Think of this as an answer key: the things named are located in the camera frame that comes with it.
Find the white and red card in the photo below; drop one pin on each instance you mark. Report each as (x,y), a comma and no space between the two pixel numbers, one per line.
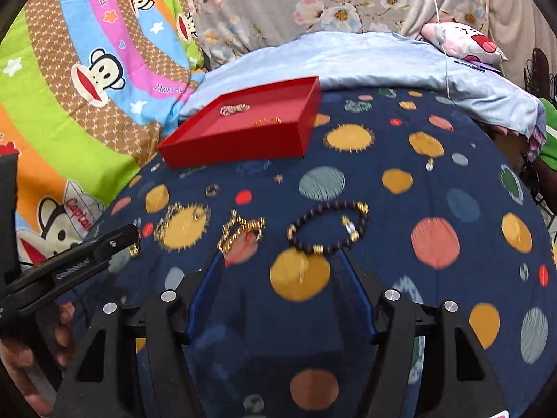
(500,414)

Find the gold bangle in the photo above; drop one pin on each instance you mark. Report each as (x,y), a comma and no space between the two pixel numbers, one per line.
(230,230)

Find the small gold pendant charm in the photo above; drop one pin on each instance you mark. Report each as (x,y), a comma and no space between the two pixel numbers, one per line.
(430,164)

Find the red jewelry tray box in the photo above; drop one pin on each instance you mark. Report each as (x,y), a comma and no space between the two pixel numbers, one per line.
(243,133)

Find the pink cartoon pillow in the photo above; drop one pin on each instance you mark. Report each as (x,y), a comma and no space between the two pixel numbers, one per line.
(461,41)

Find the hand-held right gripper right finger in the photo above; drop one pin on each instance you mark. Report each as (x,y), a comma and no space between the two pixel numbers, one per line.
(357,300)

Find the green object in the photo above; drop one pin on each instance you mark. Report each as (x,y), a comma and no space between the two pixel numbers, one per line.
(549,139)

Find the person's left hand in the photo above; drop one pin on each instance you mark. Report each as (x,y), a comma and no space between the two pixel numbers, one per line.
(26,370)

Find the dark purple phone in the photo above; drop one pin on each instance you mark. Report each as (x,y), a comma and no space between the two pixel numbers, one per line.
(476,65)

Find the monkey print blanket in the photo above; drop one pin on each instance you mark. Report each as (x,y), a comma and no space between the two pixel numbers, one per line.
(65,117)

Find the light blue pillow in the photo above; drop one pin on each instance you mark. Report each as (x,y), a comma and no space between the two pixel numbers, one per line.
(370,61)

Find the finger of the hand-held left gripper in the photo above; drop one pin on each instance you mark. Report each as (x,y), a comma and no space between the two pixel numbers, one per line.
(87,254)

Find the grey floral sheet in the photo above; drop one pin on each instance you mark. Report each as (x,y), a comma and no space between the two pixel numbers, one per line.
(283,4)

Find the gold earring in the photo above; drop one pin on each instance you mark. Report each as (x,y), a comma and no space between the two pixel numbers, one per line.
(275,119)

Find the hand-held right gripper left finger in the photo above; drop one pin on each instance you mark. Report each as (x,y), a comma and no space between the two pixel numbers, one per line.
(204,296)

